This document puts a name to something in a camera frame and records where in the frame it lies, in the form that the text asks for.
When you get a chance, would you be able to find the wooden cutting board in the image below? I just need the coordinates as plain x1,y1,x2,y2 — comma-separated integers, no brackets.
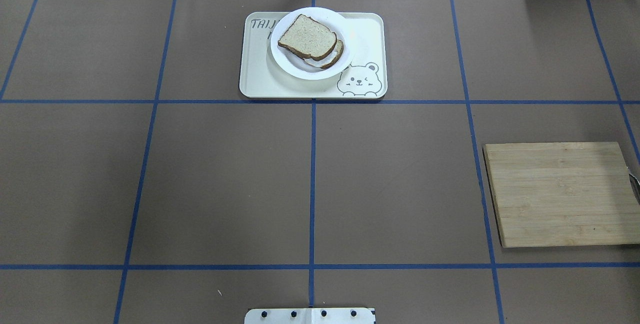
483,142,640,248

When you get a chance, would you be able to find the white round plate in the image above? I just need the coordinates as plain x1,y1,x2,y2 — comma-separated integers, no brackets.
269,7,355,80

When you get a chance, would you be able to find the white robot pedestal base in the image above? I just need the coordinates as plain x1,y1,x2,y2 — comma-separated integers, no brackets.
244,308,377,324

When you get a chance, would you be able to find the cream bear serving tray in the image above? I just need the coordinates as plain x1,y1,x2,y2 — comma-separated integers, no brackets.
238,12,388,100

